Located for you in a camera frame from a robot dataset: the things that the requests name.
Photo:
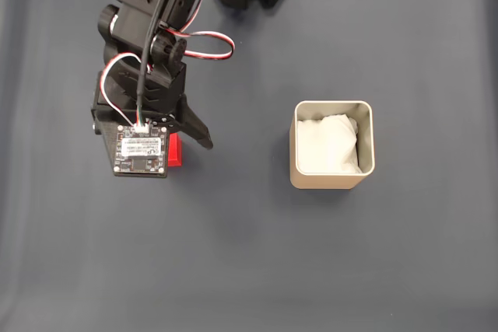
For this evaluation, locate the red cube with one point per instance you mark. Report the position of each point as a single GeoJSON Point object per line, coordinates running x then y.
{"type": "Point", "coordinates": [175, 151]}

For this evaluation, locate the beige metal square box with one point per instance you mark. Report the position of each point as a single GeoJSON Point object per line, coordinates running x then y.
{"type": "Point", "coordinates": [330, 182]}

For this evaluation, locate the camera circuit board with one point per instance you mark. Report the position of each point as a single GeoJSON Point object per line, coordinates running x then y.
{"type": "Point", "coordinates": [142, 151]}

